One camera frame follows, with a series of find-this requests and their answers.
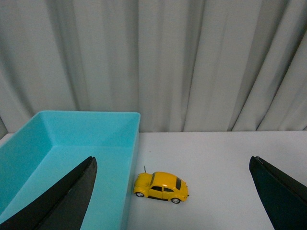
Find yellow beetle toy car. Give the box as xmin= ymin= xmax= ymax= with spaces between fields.
xmin=133 ymin=172 xmax=189 ymax=204

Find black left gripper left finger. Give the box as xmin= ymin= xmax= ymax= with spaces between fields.
xmin=0 ymin=156 xmax=97 ymax=230

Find turquoise plastic storage bin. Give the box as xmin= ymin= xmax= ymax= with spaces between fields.
xmin=0 ymin=111 xmax=141 ymax=230

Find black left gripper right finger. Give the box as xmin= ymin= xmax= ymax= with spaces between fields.
xmin=249 ymin=156 xmax=307 ymax=230

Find white pleated curtain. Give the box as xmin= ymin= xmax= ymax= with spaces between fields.
xmin=0 ymin=0 xmax=307 ymax=136

